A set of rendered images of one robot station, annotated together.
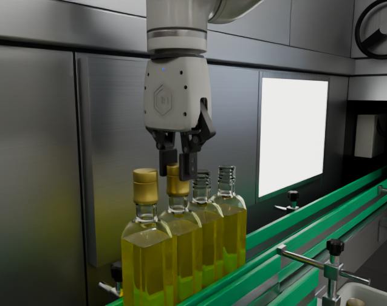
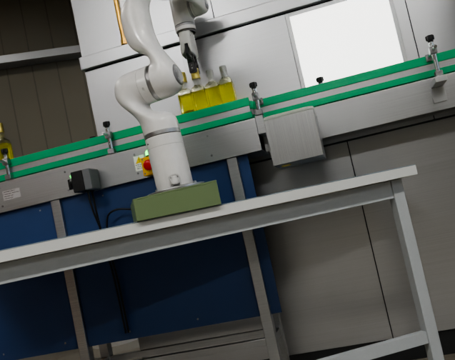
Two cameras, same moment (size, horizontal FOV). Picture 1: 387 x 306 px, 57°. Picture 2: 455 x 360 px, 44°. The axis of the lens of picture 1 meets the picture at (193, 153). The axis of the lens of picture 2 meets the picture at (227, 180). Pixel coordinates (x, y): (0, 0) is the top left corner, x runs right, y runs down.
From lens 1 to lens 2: 2.16 m
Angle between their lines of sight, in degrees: 60
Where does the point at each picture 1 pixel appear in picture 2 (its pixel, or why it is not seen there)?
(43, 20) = (165, 39)
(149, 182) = not seen: hidden behind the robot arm
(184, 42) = (178, 28)
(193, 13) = (178, 18)
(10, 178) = not seen: hidden behind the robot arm
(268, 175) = (314, 73)
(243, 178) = (285, 77)
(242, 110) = (273, 40)
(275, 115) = (311, 34)
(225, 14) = (195, 11)
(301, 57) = not seen: outside the picture
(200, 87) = (183, 40)
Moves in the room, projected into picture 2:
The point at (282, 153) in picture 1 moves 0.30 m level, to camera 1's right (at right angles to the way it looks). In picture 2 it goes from (328, 57) to (381, 27)
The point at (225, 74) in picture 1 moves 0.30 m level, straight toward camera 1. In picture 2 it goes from (253, 26) to (188, 29)
